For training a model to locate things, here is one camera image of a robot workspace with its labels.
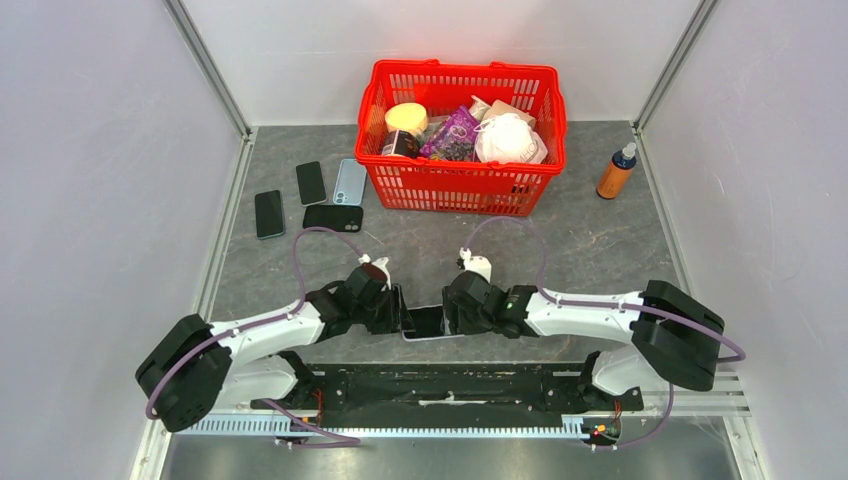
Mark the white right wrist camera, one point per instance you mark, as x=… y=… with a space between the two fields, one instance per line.
x=477 y=264

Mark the yellow lidded round tub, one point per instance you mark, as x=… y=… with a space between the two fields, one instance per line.
x=409 y=117

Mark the white plastic bag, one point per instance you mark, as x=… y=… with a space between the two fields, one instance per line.
x=507 y=138

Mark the purple snack bag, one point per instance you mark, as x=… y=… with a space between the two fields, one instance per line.
x=454 y=139

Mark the lilac phone case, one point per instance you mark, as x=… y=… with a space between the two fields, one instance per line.
x=407 y=325

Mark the teal edged black smartphone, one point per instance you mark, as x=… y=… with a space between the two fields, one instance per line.
x=269 y=214

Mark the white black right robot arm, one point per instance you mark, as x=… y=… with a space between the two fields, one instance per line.
x=663 y=333

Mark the small black smartphone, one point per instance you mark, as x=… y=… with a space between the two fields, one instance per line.
x=310 y=182

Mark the orange spray bottle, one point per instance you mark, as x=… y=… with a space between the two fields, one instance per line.
x=617 y=172

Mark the black phone case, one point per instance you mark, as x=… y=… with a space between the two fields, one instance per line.
x=339 y=218

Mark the light blue phone case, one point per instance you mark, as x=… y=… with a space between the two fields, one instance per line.
x=350 y=183

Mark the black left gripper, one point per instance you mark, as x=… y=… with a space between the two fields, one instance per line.
x=397 y=317

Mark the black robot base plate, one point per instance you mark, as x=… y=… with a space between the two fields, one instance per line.
x=451 y=395

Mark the brown paper package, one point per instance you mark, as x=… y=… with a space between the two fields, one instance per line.
x=499 y=108

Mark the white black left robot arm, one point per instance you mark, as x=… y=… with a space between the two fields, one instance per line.
x=199 y=366

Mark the red plastic shopping basket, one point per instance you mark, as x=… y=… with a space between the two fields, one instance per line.
x=460 y=186

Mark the black jar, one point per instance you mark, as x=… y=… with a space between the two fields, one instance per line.
x=401 y=143

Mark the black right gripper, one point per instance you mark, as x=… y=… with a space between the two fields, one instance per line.
x=462 y=324

